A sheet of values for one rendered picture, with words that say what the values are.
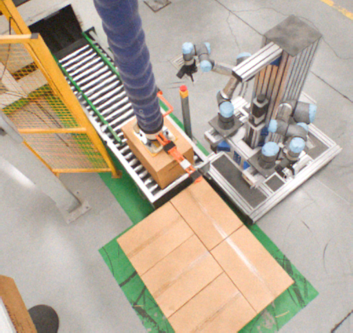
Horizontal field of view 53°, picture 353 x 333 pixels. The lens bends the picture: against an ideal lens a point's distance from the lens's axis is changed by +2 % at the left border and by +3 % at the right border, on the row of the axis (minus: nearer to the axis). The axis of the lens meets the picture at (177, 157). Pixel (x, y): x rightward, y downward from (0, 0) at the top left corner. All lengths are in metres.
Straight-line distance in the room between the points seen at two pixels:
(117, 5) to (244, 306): 2.37
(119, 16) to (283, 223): 2.68
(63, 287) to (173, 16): 3.92
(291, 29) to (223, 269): 1.94
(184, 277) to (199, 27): 3.57
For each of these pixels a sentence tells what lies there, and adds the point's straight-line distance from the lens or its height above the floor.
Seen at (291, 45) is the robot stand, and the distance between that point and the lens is 2.27.
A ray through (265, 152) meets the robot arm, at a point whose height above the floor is 1.26.
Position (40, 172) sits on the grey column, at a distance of 3.27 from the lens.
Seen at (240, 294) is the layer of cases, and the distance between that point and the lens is 3.10.
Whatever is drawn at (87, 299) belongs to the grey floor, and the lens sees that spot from 3.83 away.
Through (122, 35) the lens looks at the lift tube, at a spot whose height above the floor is 2.23.
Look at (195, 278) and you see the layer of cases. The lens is 3.10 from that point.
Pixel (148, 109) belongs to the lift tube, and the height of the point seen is 1.49.
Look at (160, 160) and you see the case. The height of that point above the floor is 0.95.
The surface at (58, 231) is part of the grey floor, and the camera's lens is 4.09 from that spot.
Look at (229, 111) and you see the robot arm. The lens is 2.87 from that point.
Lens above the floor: 3.61
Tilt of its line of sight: 62 degrees down
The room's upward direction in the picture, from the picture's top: 11 degrees counter-clockwise
